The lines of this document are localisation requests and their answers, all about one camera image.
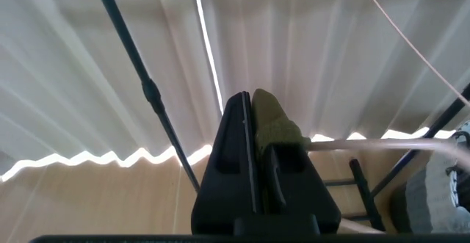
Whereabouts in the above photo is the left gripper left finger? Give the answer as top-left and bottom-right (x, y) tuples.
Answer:
(190, 90), (264, 236)

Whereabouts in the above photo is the black clothes rack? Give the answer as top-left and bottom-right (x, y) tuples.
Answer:
(89, 0), (470, 233)

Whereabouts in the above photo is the beige curtain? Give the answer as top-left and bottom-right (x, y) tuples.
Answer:
(0, 0), (470, 182)

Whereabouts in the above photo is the green shirt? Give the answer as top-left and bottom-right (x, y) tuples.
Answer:
(252, 87), (312, 156)

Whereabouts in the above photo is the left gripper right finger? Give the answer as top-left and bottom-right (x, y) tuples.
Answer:
(260, 143), (343, 236)

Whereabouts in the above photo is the pink clothes hanger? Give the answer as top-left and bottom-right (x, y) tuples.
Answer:
(359, 0), (470, 107)
(306, 137), (470, 236)

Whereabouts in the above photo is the white laundry basket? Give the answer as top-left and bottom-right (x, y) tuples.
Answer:
(388, 121), (470, 236)

